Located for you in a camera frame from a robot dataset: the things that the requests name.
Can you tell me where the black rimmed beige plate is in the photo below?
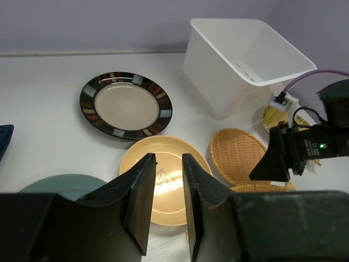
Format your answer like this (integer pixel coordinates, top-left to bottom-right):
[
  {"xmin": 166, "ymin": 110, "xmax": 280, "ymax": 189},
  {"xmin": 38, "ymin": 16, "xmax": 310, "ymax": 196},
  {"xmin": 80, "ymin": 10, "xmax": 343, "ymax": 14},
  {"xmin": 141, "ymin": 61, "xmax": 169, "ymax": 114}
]
[{"xmin": 79, "ymin": 72, "xmax": 173, "ymax": 140}]

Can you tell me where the fish shaped woven plate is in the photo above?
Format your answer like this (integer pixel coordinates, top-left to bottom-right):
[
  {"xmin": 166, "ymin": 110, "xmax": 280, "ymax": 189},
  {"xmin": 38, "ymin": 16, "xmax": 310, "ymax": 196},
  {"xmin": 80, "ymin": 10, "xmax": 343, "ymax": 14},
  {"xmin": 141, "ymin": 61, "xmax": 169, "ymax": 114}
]
[{"xmin": 231, "ymin": 182, "xmax": 296, "ymax": 193}]

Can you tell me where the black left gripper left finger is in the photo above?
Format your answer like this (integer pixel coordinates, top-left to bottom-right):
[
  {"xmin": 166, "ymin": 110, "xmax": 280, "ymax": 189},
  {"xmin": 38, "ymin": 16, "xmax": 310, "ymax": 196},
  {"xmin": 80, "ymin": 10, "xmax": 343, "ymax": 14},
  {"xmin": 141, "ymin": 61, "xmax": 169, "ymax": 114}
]
[{"xmin": 1, "ymin": 153, "xmax": 157, "ymax": 261}]

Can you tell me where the white plastic bin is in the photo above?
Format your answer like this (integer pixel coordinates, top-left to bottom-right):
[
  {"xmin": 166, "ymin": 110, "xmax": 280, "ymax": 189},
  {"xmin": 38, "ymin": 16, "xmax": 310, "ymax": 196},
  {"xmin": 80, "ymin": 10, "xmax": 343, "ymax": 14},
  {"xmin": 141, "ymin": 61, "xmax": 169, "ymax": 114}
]
[{"xmin": 183, "ymin": 18, "xmax": 317, "ymax": 119}]

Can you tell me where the dark blue leaf plate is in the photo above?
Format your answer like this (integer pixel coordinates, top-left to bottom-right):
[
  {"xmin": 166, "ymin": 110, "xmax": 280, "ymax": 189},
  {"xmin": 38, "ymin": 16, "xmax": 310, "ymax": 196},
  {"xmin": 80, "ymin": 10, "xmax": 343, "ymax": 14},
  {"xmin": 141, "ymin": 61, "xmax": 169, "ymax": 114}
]
[{"xmin": 0, "ymin": 124, "xmax": 14, "ymax": 161}]

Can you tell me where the green yellow woven tray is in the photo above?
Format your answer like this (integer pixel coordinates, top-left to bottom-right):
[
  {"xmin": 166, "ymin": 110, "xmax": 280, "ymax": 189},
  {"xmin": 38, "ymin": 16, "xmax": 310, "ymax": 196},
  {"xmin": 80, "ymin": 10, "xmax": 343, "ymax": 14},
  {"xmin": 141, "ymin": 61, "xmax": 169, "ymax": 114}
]
[{"xmin": 262, "ymin": 105, "xmax": 321, "ymax": 168}]

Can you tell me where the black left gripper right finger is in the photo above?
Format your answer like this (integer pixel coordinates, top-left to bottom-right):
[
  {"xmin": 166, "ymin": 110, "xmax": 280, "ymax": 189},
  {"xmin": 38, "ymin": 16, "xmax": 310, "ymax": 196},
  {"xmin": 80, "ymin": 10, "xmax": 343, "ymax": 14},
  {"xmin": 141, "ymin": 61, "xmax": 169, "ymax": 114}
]
[{"xmin": 182, "ymin": 153, "xmax": 348, "ymax": 261}]

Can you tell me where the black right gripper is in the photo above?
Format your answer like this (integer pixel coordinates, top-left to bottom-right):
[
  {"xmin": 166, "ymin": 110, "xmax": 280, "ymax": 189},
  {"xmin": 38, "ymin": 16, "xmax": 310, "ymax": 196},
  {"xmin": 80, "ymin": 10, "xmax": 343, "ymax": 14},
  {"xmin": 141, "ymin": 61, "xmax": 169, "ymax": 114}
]
[{"xmin": 249, "ymin": 79, "xmax": 348, "ymax": 182}]

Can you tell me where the round orange woven plate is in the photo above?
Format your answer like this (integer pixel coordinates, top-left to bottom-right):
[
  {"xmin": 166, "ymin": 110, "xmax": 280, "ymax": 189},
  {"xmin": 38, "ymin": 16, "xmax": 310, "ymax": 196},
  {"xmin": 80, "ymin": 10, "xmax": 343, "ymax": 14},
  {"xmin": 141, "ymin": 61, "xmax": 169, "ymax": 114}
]
[{"xmin": 209, "ymin": 128, "xmax": 266, "ymax": 184}]

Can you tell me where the grey blue round plate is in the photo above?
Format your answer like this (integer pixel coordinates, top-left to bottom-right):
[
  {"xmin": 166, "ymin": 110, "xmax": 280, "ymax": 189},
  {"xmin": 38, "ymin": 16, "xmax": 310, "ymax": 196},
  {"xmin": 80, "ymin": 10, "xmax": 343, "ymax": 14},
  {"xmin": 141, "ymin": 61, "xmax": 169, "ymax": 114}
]
[{"xmin": 19, "ymin": 174, "xmax": 106, "ymax": 201}]

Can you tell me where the yellow round plate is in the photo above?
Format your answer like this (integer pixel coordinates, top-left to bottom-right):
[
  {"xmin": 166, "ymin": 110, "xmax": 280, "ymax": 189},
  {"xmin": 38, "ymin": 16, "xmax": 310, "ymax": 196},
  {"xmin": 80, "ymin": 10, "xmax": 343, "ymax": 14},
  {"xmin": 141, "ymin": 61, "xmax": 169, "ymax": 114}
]
[{"xmin": 119, "ymin": 135, "xmax": 212, "ymax": 227}]

